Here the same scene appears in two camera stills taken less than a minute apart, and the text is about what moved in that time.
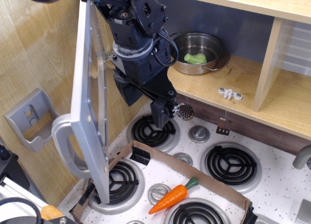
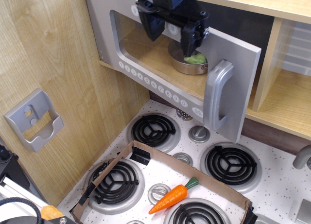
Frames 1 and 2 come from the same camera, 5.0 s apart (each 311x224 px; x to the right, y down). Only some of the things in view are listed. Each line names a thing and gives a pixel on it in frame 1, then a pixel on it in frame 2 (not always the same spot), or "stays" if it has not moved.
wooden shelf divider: x=282 y=31 stays
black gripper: x=160 y=87 → x=152 y=19
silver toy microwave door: x=81 y=140 → x=217 y=83
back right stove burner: x=234 y=164 stays
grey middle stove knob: x=184 y=157 stays
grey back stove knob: x=198 y=134 stays
